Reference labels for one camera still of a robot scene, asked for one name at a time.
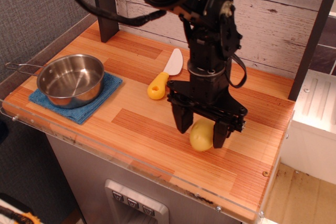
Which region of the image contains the stainless steel pot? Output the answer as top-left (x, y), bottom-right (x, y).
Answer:
top-left (5, 54), bottom-right (104, 109)

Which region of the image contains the blue folded cloth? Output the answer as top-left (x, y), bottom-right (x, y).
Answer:
top-left (28, 72), bottom-right (122, 125)

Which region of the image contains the yellow black object bottom left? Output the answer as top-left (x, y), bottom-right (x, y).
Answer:
top-left (1, 206), bottom-right (41, 224)

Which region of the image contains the dark right support post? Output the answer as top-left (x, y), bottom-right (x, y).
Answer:
top-left (288, 0), bottom-right (334, 101)

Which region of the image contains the white toy sink unit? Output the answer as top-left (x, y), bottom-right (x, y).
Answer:
top-left (280, 70), bottom-right (335, 184)

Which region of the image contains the yellow handled white toy knife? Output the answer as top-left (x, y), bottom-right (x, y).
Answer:
top-left (147, 48), bottom-right (184, 100)

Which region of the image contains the clear acrylic table edge guard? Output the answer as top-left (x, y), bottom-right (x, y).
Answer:
top-left (3, 94), bottom-right (294, 223)

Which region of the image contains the yellow toy potato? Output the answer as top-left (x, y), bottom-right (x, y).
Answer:
top-left (190, 118), bottom-right (214, 152)

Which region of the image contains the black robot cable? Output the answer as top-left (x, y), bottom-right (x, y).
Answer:
top-left (55, 0), bottom-right (248, 89)

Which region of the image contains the grey dispenser panel with buttons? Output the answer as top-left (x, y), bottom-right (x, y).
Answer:
top-left (104, 179), bottom-right (170, 223)

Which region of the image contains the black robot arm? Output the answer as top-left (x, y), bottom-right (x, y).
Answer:
top-left (144, 0), bottom-right (247, 148)

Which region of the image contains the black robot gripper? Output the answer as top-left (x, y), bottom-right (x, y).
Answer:
top-left (167, 61), bottom-right (247, 148)

